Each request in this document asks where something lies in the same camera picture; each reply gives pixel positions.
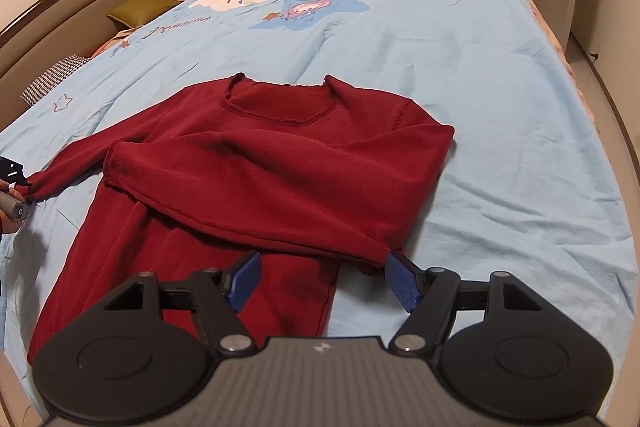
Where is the light blue printed blanket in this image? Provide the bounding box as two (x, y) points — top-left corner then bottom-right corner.
(0, 0), (638, 410)

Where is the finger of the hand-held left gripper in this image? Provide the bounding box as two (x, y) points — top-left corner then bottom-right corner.
(0, 191), (30, 222)
(0, 157), (25, 184)

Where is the dark red sweater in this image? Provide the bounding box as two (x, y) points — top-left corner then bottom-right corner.
(27, 74), (456, 367)

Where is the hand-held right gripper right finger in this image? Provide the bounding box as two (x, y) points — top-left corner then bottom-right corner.
(384, 251), (544, 354)

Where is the black white checkered pillow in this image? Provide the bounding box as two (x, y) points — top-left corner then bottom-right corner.
(20, 54), (96, 108)

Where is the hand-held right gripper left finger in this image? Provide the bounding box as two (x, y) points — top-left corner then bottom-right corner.
(102, 251), (263, 355)

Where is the olive green pillow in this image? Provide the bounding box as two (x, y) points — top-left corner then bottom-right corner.
(105, 0), (182, 30)

